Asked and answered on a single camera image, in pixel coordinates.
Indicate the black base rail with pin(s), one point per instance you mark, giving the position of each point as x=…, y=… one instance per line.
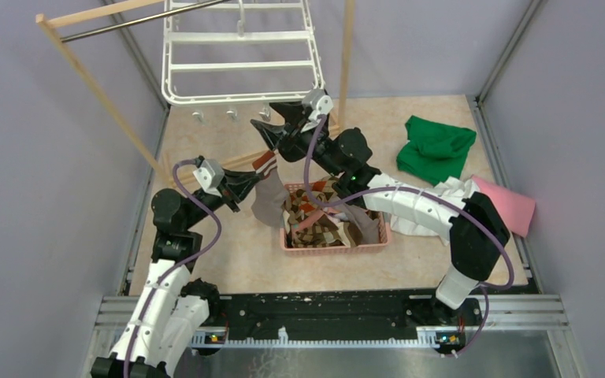
x=337, y=317

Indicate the pink plastic basket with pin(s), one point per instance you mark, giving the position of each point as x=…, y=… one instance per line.
x=385, y=238

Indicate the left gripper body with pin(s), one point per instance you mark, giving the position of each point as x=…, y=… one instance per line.
x=228, y=195

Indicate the grey orange striped sock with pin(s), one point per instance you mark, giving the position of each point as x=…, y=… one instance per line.
x=270, y=193

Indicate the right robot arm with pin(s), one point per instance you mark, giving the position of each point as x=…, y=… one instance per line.
x=336, y=172

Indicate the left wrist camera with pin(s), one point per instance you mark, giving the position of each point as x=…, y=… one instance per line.
x=209, y=175

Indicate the white clip hanger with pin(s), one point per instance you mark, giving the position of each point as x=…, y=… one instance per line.
x=231, y=53

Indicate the metal rack rod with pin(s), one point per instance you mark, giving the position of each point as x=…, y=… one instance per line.
x=119, y=7

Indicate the white cloth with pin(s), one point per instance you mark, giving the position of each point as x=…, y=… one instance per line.
x=428, y=218

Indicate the pink cloth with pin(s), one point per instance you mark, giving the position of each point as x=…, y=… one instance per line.
x=516, y=210

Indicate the brown striped sock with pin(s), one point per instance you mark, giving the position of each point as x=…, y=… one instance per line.
x=321, y=235

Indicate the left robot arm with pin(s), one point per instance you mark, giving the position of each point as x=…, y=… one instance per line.
x=172, y=306

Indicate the green cloth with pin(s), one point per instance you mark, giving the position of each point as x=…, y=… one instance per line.
x=434, y=151

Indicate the wooden drying rack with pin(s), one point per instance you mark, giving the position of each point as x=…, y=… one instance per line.
x=335, y=120

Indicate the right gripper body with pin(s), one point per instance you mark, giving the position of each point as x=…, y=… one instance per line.
x=302, y=140

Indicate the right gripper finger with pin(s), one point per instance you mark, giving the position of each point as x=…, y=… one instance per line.
x=274, y=136
x=294, y=114

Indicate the grey cloth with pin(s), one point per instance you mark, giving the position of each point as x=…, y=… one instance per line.
x=362, y=228

